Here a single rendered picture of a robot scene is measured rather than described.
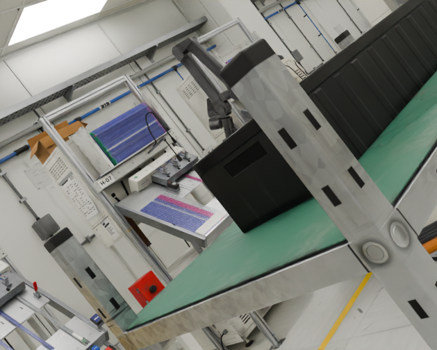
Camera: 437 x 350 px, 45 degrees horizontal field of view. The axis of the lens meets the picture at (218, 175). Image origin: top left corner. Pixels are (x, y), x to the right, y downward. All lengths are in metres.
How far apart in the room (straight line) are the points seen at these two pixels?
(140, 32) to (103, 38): 0.51
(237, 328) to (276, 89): 3.03
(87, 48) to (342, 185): 5.52
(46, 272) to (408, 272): 4.37
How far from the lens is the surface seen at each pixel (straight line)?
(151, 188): 3.49
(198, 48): 2.78
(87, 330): 2.64
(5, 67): 5.39
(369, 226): 0.38
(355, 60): 0.73
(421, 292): 0.39
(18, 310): 2.83
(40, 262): 4.68
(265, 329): 3.09
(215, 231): 3.04
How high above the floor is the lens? 1.05
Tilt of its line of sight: 2 degrees down
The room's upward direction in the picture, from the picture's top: 38 degrees counter-clockwise
